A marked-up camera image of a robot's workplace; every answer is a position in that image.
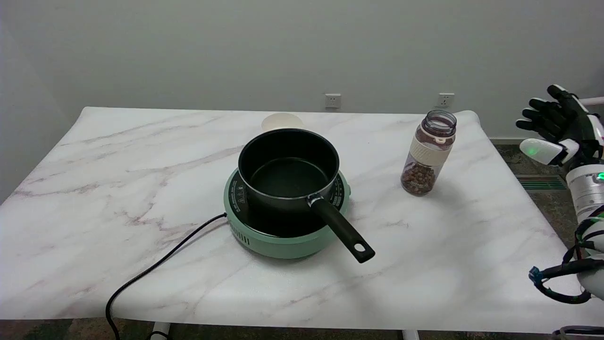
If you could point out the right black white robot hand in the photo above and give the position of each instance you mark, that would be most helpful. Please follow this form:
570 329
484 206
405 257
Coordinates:
557 123

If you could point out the clear bottle with brown beans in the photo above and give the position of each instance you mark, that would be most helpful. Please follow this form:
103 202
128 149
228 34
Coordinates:
426 155

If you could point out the white horizontal tube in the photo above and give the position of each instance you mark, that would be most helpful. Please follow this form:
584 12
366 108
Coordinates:
592 100

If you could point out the floor vent grille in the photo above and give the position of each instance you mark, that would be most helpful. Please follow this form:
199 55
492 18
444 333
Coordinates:
541 182

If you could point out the white table leg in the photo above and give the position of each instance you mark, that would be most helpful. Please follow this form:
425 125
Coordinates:
160 330
410 334

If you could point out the green induction cooker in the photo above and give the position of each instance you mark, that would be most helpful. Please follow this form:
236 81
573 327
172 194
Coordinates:
283 231

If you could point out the white wall socket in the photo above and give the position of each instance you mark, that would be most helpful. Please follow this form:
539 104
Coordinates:
332 100
444 100

